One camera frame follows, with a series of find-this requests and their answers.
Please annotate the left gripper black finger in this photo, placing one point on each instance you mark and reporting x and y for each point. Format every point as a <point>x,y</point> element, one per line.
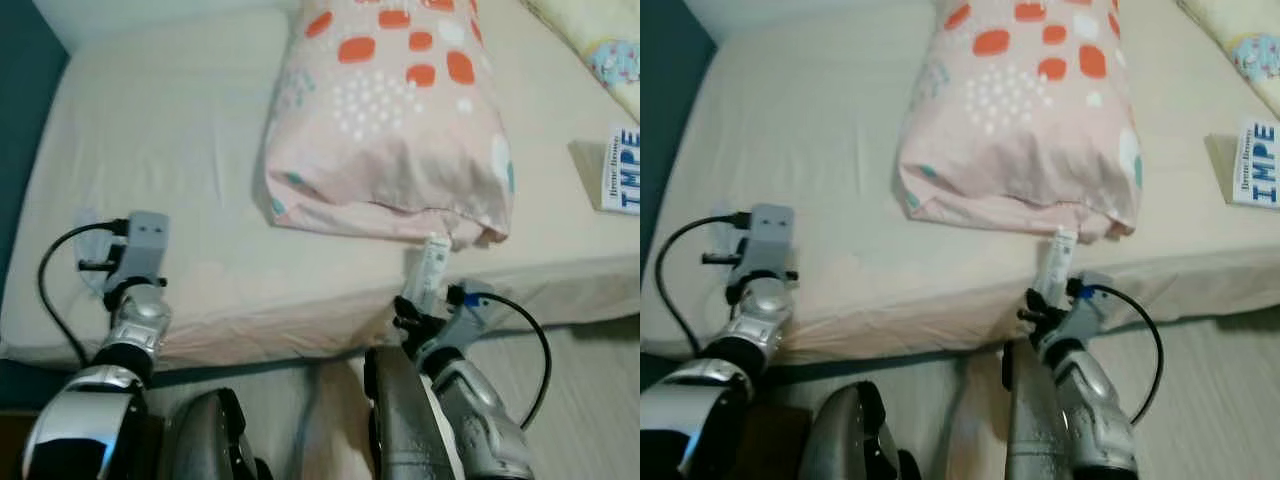
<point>722,258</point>
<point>98,265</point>

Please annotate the pink pillow orange patches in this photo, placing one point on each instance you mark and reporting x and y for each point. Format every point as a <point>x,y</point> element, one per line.
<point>1020,140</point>
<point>390,140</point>

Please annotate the cream cartoon print duvet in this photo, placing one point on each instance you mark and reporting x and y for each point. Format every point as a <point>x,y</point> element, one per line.
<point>600,50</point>
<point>1245,45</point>

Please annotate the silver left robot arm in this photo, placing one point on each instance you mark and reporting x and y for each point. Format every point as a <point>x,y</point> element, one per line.
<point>90,420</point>
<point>700,410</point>

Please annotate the white book blue letters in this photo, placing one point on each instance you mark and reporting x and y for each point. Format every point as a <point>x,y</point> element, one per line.
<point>1258,163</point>
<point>625,170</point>

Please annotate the beige sheeted bed mattress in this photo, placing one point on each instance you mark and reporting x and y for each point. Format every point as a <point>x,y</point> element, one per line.
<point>180,150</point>
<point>810,150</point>

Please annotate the teal upholstered headboard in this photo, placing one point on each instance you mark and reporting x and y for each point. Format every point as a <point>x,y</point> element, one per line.
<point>25,120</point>
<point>665,120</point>

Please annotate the grey left robot leg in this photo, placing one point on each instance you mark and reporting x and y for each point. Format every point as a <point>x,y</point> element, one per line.
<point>210,440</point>
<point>850,435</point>

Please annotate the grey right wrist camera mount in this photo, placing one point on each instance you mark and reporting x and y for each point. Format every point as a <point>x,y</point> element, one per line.
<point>465,320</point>
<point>1088,310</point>

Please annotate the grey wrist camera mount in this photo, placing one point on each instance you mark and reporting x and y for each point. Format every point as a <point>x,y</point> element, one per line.
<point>145,240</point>
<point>465,320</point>
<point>772,232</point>
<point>1088,310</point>

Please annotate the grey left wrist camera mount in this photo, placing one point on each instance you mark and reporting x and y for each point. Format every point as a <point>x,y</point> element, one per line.
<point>772,232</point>
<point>145,240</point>

